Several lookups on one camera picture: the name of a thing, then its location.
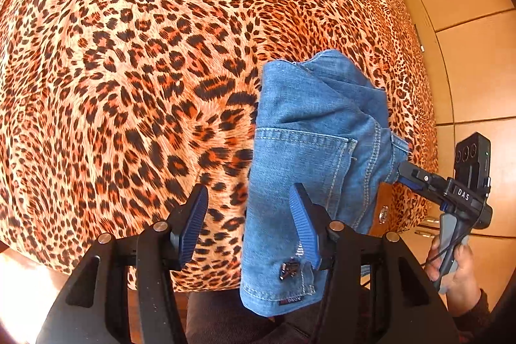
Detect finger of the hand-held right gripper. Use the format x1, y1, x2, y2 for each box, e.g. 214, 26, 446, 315
399, 174, 448, 208
398, 161, 449, 192

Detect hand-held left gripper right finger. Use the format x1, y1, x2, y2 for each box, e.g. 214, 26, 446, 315
289, 183, 458, 344

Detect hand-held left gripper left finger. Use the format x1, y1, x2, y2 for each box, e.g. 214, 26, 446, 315
36, 183, 210, 344

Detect blue denim pants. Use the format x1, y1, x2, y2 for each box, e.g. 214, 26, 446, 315
241, 49, 411, 318

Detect person's right forearm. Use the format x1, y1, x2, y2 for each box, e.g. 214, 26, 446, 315
447, 288, 498, 334

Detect person's right hand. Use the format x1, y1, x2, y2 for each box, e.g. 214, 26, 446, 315
425, 235, 483, 317

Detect person's dark clothing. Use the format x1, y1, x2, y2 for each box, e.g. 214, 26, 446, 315
183, 285, 323, 344

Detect beige wooden wardrobe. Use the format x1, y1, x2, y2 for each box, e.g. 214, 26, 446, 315
359, 0, 516, 288

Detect leopard print bedspread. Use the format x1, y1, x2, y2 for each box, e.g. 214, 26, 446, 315
0, 0, 440, 292

